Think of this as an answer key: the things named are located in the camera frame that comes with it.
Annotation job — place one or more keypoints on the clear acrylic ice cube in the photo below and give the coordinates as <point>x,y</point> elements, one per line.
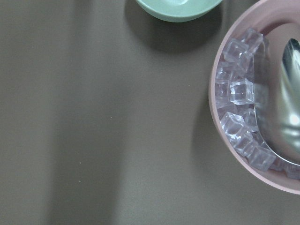
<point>261,158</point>
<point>232,125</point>
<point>242,92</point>

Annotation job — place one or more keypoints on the pink bowl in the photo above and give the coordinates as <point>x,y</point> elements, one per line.
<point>263,16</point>

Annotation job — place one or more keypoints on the steel ice scoop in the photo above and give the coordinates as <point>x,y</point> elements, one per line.
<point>277,98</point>

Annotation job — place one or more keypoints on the mint green bowl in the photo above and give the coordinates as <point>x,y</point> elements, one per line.
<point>177,11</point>

